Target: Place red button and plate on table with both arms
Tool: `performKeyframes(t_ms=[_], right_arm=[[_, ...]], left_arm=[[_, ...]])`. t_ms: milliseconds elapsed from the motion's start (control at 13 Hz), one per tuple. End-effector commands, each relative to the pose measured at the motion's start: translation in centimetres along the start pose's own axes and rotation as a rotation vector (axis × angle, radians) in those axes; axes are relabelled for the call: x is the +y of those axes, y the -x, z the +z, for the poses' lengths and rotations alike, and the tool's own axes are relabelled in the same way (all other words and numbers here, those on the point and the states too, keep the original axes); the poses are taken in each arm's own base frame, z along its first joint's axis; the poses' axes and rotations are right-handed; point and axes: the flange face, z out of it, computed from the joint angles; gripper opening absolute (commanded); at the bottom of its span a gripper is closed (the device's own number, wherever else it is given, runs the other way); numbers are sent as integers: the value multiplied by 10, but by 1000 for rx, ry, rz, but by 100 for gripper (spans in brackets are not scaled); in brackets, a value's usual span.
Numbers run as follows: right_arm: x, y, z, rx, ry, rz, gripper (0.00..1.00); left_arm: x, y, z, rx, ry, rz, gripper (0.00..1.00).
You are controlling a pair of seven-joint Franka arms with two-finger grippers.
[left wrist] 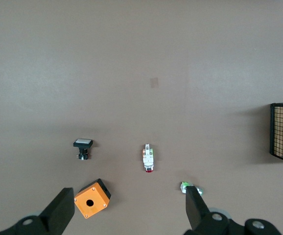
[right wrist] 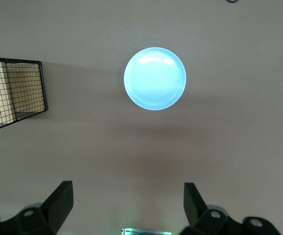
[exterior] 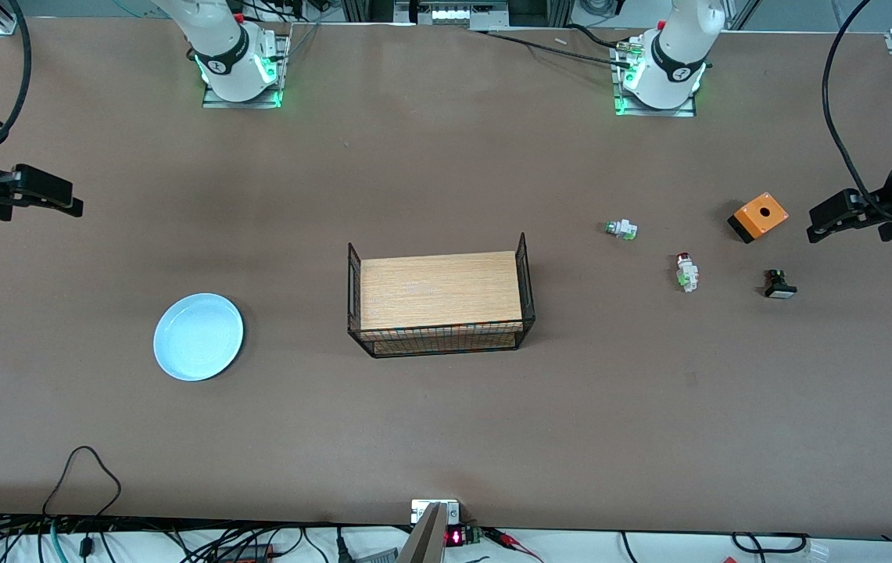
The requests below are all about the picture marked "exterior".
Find black switch with white cap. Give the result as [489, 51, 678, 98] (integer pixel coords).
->
[764, 268, 798, 299]

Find grey wedge-shaped bracket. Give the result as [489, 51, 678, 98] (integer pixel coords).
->
[397, 503, 449, 563]

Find small white block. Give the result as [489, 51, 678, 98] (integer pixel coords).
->
[411, 499, 461, 525]

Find light blue plate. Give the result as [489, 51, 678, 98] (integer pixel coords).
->
[153, 293, 245, 382]

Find red wires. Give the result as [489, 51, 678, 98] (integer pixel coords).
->
[485, 529, 544, 563]

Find black wire basket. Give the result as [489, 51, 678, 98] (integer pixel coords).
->
[346, 232, 537, 359]

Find red push button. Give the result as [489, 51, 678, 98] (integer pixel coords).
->
[675, 252, 700, 293]

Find flat black box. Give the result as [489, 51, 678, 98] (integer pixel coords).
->
[211, 543, 274, 562]

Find white power strip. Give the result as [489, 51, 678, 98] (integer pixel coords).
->
[395, 0, 509, 28]

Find orange push button box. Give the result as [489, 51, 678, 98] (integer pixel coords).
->
[727, 192, 790, 244]

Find looped thin black cable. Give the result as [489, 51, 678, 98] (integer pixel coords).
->
[42, 446, 123, 521]

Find black cable on table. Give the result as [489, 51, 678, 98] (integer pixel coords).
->
[467, 28, 634, 67]

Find light wooden board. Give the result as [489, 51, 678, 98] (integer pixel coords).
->
[360, 250, 525, 332]

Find black cable on white edge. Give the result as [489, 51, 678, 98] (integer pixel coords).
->
[731, 532, 810, 554]

